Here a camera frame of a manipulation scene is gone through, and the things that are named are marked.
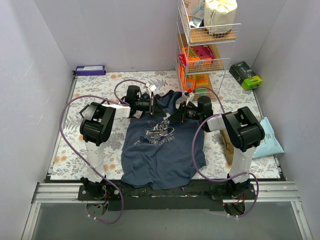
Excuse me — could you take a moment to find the purple flat box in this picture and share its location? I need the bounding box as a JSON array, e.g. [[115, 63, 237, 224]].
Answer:
[[75, 65, 106, 76]]

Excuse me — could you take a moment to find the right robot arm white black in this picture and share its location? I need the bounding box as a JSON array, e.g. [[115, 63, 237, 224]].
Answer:
[[169, 96, 265, 199]]

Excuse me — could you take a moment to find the orange box bottom left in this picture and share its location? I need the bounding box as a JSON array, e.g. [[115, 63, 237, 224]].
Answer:
[[184, 77, 196, 92]]

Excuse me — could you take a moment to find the teal blue box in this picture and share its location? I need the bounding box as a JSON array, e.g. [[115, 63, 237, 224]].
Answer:
[[189, 10, 205, 28]]

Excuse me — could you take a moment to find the black green box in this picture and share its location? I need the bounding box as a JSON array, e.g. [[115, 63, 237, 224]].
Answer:
[[229, 61, 262, 91]]

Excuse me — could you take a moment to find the aluminium rail frame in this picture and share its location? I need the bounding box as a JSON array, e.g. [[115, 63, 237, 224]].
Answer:
[[22, 70, 320, 240]]

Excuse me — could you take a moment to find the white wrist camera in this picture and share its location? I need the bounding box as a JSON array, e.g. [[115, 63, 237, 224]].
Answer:
[[182, 89, 195, 106], [145, 83, 157, 94]]

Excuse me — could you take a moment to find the orange snack box upper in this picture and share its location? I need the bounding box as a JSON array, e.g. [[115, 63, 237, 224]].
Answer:
[[181, 46, 201, 62]]

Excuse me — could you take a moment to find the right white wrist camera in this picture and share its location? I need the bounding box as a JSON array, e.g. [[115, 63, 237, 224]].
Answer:
[[182, 89, 195, 106]]

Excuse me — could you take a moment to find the magenta pink box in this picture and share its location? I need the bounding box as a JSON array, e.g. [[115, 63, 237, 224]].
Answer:
[[193, 45, 215, 60]]

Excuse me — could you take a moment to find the pink white carton top shelf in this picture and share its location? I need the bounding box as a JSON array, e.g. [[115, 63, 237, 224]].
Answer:
[[183, 0, 206, 17]]

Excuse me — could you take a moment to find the white wire shelf rack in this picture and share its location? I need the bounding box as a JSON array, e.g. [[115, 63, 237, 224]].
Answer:
[[175, 0, 242, 100]]

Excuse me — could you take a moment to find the navy blue printed t-shirt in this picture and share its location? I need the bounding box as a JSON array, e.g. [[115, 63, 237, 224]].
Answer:
[[121, 90, 206, 190]]

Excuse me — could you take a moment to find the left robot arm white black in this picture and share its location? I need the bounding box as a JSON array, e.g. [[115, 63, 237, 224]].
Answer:
[[79, 84, 166, 200]]

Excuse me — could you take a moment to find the orange yellow box bottom front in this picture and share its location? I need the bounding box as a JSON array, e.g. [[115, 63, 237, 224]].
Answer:
[[195, 74, 209, 88]]

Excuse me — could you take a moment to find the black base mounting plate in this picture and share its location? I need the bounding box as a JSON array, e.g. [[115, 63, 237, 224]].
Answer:
[[77, 180, 256, 211]]

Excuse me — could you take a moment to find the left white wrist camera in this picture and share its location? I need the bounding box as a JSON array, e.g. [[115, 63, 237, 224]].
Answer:
[[145, 83, 157, 94]]

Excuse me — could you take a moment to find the cream paper wrapped roll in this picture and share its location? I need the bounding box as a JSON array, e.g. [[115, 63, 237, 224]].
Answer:
[[203, 0, 238, 36]]

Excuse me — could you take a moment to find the cassava chips bag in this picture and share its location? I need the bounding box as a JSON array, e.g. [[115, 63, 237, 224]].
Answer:
[[220, 116, 285, 165]]

